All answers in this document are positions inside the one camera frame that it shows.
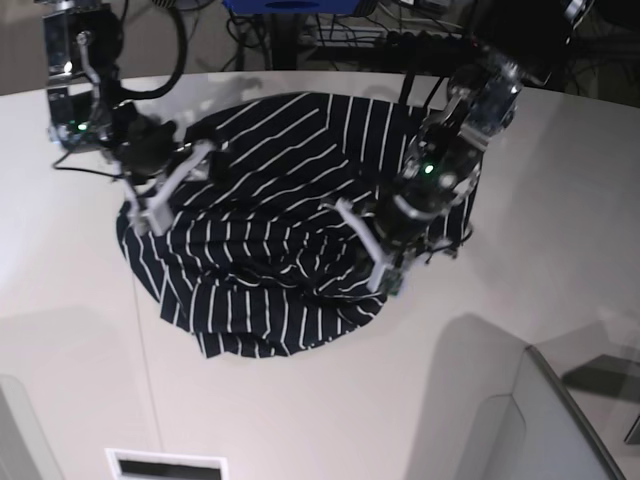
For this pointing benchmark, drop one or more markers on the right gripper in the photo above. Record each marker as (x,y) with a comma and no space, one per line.
(142,147)

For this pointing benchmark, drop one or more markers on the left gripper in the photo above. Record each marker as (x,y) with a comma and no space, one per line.
(396,239)

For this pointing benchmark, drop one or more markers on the navy white striped t-shirt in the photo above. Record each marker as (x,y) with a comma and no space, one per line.
(257,262)

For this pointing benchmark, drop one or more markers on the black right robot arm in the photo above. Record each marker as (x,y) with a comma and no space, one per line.
(91,110)

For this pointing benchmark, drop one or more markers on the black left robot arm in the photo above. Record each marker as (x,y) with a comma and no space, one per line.
(426,209)

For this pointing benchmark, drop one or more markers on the blue box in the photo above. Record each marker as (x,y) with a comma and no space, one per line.
(251,7)

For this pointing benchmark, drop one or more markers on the grey monitor edge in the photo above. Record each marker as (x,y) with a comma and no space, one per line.
(563,442)

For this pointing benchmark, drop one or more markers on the white slotted box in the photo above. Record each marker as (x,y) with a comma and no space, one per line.
(134,464)

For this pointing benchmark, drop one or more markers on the black power strip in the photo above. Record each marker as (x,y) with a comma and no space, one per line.
(343,37)

